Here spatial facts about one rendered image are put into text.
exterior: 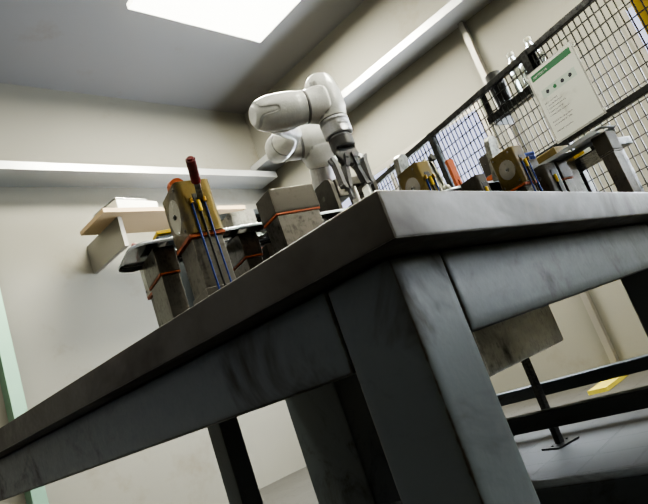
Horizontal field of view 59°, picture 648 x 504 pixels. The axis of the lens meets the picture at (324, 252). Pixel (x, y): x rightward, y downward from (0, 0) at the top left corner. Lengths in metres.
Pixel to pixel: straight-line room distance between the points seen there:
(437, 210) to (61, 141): 4.66
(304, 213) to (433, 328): 0.89
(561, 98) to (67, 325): 3.39
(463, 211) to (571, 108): 1.94
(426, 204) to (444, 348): 0.12
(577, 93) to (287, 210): 1.42
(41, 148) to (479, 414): 4.61
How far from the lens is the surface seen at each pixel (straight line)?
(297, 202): 1.34
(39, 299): 4.39
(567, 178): 1.98
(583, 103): 2.41
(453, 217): 0.50
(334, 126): 1.74
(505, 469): 0.51
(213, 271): 1.16
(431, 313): 0.49
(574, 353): 4.37
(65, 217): 4.71
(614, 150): 1.88
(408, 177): 1.59
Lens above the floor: 0.58
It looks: 12 degrees up
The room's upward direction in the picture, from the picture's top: 20 degrees counter-clockwise
